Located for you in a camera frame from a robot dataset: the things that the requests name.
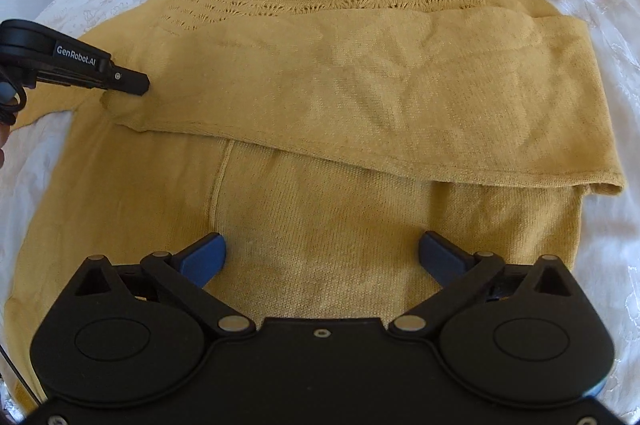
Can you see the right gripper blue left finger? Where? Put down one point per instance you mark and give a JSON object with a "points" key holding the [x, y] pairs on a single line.
{"points": [[179, 279]]}

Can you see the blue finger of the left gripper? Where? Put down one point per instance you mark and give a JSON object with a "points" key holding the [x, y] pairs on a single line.
{"points": [[127, 81]]}

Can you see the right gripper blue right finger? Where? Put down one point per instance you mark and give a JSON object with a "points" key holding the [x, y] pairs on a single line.
{"points": [[464, 280]]}

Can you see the mustard yellow knit sweater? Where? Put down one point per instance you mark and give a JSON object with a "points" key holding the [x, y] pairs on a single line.
{"points": [[321, 139]]}

